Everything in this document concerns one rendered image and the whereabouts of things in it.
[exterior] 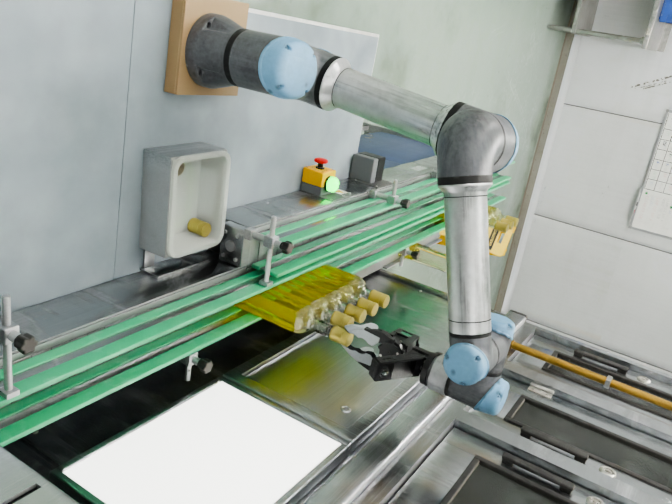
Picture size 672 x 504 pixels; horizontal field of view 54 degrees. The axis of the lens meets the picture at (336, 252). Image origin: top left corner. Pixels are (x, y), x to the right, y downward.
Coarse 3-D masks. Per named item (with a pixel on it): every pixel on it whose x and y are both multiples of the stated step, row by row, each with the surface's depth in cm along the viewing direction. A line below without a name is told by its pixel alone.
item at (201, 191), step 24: (192, 168) 148; (216, 168) 148; (192, 192) 150; (216, 192) 150; (168, 216) 137; (192, 216) 153; (216, 216) 152; (168, 240) 139; (192, 240) 149; (216, 240) 152
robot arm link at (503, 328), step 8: (496, 320) 127; (504, 320) 128; (496, 328) 126; (504, 328) 126; (512, 328) 127; (496, 336) 125; (504, 336) 126; (512, 336) 128; (504, 344) 126; (504, 352) 126; (504, 360) 129; (496, 368) 128; (488, 376) 128; (496, 376) 129
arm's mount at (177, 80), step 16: (176, 0) 130; (192, 0) 130; (208, 0) 134; (224, 0) 138; (176, 16) 131; (192, 16) 132; (240, 16) 144; (176, 32) 132; (176, 48) 133; (176, 64) 133; (176, 80) 134; (192, 80) 137
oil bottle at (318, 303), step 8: (272, 288) 157; (280, 288) 156; (288, 288) 157; (296, 288) 158; (296, 296) 154; (304, 296) 154; (312, 296) 155; (320, 296) 156; (312, 304) 152; (320, 304) 152; (328, 304) 155; (320, 312) 152
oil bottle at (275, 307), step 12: (252, 300) 153; (264, 300) 151; (276, 300) 151; (288, 300) 152; (252, 312) 154; (264, 312) 152; (276, 312) 150; (288, 312) 148; (300, 312) 147; (312, 312) 149; (276, 324) 151; (288, 324) 149; (300, 324) 148
